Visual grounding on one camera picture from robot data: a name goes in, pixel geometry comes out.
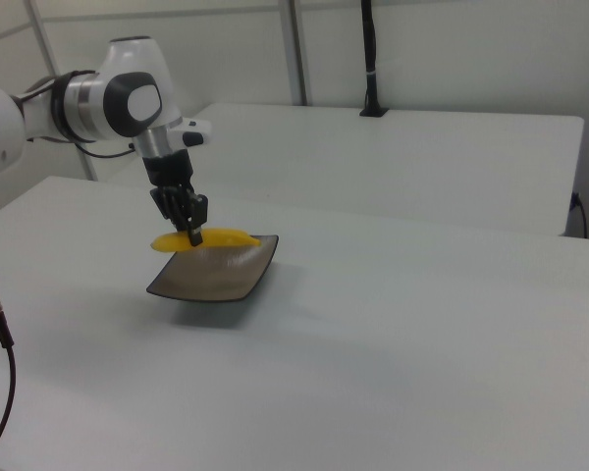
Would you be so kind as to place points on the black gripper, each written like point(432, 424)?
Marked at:
point(172, 196)

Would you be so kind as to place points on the yellow banana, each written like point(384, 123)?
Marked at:
point(226, 238)

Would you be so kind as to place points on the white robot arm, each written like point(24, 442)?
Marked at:
point(127, 103)

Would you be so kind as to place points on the square brown ceramic plate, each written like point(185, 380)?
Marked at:
point(211, 275)

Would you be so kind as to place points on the white side table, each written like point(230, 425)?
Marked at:
point(373, 162)

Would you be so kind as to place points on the black camera pole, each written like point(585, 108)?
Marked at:
point(370, 49)

